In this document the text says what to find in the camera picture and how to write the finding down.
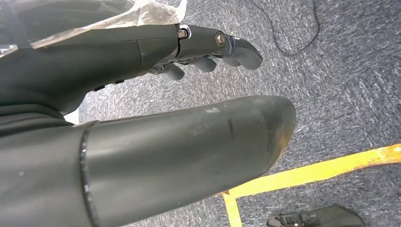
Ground clear plastic wrap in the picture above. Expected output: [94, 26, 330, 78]
[0, 0, 188, 59]

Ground short yellow floor tape strip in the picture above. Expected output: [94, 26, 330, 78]
[222, 193, 244, 227]

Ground long yellow floor tape strip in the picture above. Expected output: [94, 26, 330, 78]
[220, 143, 401, 201]

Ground thin black floor cable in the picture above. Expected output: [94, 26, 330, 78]
[250, 0, 321, 58]

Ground black ribbed plastic foot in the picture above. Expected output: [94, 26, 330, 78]
[266, 205, 366, 227]

